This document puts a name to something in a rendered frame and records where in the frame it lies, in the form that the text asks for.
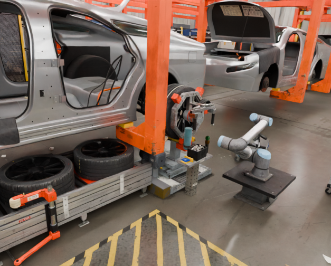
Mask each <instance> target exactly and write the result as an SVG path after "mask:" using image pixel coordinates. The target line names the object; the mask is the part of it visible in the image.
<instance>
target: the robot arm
mask: <svg viewBox="0 0 331 266"><path fill-rule="evenodd" d="M250 120H251V121H253V122H254V127H253V128H252V129H251V130H250V131H248V132H247V133H246V134H245V135H244V136H243V137H242V138H238V139H232V138H229V137H226V136H221V137H220V138H219V139H218V142H217V145H218V146H219V147H221V148H224V149H226V150H229V151H231V152H233V153H235V154H238V156H239V157H240V158H241V159H244V160H247V161H249V162H252V163H254V167H253V169H252V171H251V173H252V174H253V175H254V176H256V177H260V178H267V177H269V170H268V168H269V163H270V158H271V153H270V152H269V151H267V150H264V149H258V150H256V149H253V148H250V147H248V143H249V142H250V141H252V140H254V141H255V142H254V143H252V144H253V145H255V146H256V148H257V146H258V147H260V137H261V138H263V139H264V140H267V137H266V136H264V135H263V134H261V132H262V131H263V130H264V129H265V127H267V126H271V125H272V118H270V117H266V116H262V115H258V114H256V113H252V114H251V115H250Z"/></svg>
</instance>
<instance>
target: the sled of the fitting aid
mask: <svg viewBox="0 0 331 266"><path fill-rule="evenodd" d="M185 171H187V167H185V166H183V165H182V166H180V167H177V168H174V169H170V168H168V167H166V166H164V165H163V166H161V168H159V169H158V173H159V174H161V175H163V176H165V177H167V178H169V179H170V178H172V177H174V176H177V175H179V174H181V173H183V172H185Z"/></svg>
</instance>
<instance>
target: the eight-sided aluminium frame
mask: <svg viewBox="0 0 331 266"><path fill-rule="evenodd" d="M190 96H195V98H196V99H197V101H198V103H200V101H201V100H202V97H201V96H200V93H199V92H197V91H191V92H183V93H182V94H181V95H180V97H181V98H182V100H181V102H180V103H179V104H178V103H175V104H174V105H173V107H172V110H171V111H172V114H171V129H172V130H173V131H174V132H175V133H176V134H177V136H178V137H179V138H182V139H183V138H184V133H181V132H180V130H179V129H178V128H177V113H178V109H179V108H180V106H181V105H182V103H183V102H184V100H185V99H186V97H190ZM200 113H202V114H203V119H204V111H200ZM202 122H203V120H202ZM202 122H201V123H202ZM201 123H196V131H193V132H192V136H193V135H195V133H196V132H197V130H198V128H199V126H200V125H201Z"/></svg>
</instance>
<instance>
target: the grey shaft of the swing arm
mask: <svg viewBox="0 0 331 266"><path fill-rule="evenodd" d="M47 190H48V192H49V193H50V192H52V191H53V189H52V186H51V185H49V186H47ZM45 214H46V223H47V228H48V233H49V232H52V233H53V234H54V233H56V232H57V231H58V220H57V214H56V203H55V201H51V202H49V203H48V204H46V205H45Z"/></svg>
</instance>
